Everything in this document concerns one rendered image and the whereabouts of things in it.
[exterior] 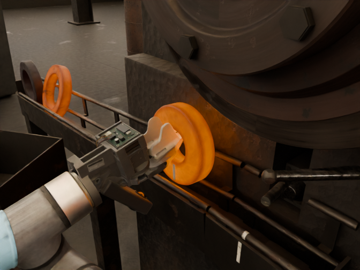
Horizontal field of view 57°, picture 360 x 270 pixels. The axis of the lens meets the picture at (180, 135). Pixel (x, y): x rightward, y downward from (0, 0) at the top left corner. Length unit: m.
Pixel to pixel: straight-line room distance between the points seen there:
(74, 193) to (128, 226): 1.10
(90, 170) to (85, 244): 1.05
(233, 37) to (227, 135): 0.33
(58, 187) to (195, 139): 0.23
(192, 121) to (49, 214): 0.26
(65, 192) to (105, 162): 0.07
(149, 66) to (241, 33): 0.47
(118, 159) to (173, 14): 0.25
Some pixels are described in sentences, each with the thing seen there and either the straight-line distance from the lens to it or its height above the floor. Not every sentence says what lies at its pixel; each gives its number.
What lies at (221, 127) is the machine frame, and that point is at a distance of 0.61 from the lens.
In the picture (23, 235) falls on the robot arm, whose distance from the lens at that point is 0.51.
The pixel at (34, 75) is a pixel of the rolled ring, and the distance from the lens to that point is 1.33.
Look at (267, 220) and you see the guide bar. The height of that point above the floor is 0.70.
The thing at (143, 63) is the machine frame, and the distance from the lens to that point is 0.77.
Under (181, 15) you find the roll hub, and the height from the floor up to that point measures 1.02.
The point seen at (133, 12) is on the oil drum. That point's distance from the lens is 3.28.
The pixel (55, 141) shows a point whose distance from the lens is 0.81.
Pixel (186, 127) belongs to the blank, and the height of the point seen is 0.82.
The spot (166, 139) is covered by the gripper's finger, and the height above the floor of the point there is 0.80.
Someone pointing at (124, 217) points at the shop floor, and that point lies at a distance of 1.65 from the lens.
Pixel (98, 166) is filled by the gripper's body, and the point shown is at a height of 0.79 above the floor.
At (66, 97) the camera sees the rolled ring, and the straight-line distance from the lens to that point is 1.16.
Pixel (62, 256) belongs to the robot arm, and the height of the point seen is 0.67.
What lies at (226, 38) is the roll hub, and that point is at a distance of 0.31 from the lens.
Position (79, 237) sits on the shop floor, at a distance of 1.60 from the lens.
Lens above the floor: 1.07
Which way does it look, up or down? 27 degrees down
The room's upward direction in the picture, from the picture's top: straight up
